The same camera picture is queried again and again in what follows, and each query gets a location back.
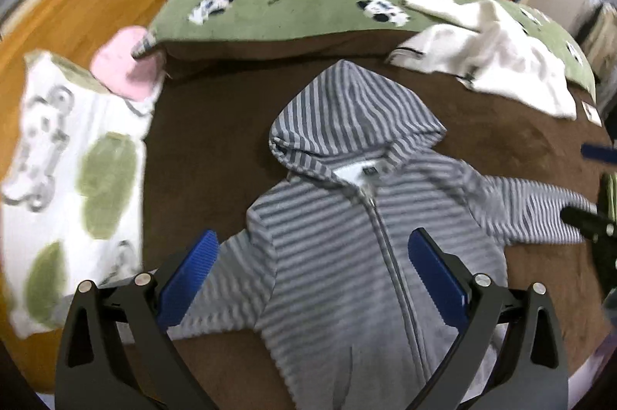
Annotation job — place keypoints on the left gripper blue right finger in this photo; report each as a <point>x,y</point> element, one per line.
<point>531,369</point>

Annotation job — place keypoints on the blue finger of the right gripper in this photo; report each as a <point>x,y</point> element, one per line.
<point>589,224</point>
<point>598,153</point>

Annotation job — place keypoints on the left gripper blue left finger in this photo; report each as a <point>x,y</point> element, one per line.
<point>93,371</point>

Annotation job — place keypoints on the grey striped zip hoodie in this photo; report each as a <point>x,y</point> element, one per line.
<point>321,269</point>

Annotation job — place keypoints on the white fluffy garment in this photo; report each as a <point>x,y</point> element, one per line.
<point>489,52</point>

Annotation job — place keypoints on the white bear print pillow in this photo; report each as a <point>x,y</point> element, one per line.
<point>71,201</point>

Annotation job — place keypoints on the brown bed sheet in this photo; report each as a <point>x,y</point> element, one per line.
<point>209,159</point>

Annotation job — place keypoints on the pink cloth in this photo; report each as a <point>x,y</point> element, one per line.
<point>113,65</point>

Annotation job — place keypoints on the green panda print blanket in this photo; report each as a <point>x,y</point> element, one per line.
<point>197,30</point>

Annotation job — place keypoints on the wooden headboard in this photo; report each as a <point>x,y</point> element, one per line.
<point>75,30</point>

